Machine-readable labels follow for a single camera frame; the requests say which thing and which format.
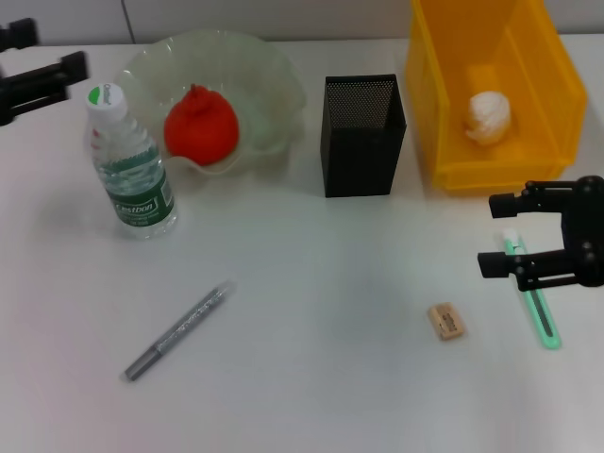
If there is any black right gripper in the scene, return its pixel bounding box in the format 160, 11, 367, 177
477, 175, 604, 292

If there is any green utility knife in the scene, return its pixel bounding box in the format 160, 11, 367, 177
499, 228, 562, 351

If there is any beige eraser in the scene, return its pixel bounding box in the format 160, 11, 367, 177
427, 303, 468, 342

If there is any white paper ball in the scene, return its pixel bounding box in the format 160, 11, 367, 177
461, 91, 513, 146

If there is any clear water bottle green label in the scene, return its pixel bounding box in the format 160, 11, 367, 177
83, 82, 180, 241

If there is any orange fruit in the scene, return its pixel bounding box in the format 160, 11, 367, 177
163, 83, 241, 167

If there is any grey marker pen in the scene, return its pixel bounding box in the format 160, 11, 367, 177
123, 280, 237, 382

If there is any black mesh pen holder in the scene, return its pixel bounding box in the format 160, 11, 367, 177
319, 73, 408, 198

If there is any green glass fruit plate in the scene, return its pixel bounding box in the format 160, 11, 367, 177
112, 28, 308, 178

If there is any yellow plastic bin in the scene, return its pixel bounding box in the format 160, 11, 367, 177
405, 0, 589, 196

